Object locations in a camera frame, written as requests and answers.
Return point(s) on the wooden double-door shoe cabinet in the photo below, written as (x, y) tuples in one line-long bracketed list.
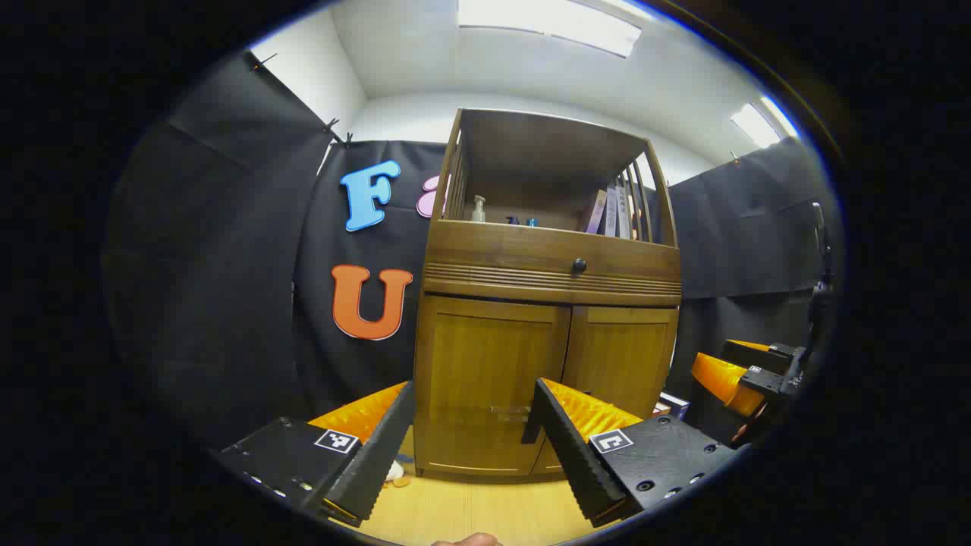
[(531, 250)]

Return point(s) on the small ceiling light panel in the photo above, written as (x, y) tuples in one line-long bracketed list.
[(758, 123)]

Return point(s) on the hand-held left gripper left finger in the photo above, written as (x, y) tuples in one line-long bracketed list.
[(379, 455)]

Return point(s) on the grey book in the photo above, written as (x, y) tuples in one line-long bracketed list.
[(611, 214)]

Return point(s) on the dark box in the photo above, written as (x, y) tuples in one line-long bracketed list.
[(674, 406)]

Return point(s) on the white book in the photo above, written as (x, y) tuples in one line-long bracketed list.
[(623, 214)]

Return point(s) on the large ceiling light panel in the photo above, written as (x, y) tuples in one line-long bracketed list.
[(546, 19)]

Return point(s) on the clear pump bottle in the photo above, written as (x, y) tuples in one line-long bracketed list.
[(478, 211)]

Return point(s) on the wooden cabinet door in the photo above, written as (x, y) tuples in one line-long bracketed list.
[(622, 356), (485, 364)]

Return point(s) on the penguin plush toy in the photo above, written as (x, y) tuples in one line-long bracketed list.
[(394, 472)]

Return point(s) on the black backdrop cloth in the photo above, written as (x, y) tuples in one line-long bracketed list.
[(212, 265), (318, 356), (743, 227)]

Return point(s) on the dark round drawer knob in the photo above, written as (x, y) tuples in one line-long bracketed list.
[(579, 265)]

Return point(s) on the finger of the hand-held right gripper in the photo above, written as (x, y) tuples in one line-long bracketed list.
[(721, 379), (762, 355)]

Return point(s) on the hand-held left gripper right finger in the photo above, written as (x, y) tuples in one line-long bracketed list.
[(580, 462)]

